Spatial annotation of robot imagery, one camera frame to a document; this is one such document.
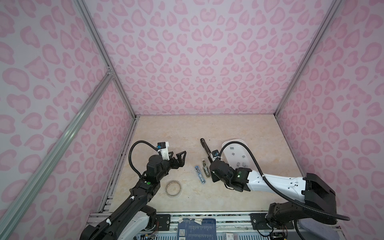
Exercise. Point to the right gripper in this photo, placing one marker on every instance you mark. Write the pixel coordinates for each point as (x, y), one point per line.
(213, 177)

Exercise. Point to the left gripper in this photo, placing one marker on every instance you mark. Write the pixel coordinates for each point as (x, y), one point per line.
(180, 162)

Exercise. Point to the blue mini stapler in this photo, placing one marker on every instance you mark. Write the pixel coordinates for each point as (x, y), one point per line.
(199, 174)

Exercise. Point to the black stapler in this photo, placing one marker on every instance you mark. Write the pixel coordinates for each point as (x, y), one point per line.
(207, 150)

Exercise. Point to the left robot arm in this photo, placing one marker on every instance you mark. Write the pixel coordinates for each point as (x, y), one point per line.
(134, 215)

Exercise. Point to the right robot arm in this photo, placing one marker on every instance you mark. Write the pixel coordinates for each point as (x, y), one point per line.
(307, 197)

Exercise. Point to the white plastic tray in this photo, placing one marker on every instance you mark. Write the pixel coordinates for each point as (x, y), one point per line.
(237, 156)

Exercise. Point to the clear tape roll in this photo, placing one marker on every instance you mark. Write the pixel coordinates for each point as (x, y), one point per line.
(173, 189)

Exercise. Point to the grey cloth pad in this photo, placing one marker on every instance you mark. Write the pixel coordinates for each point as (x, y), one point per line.
(318, 229)

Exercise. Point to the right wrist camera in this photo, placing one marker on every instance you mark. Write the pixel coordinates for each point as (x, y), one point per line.
(215, 155)

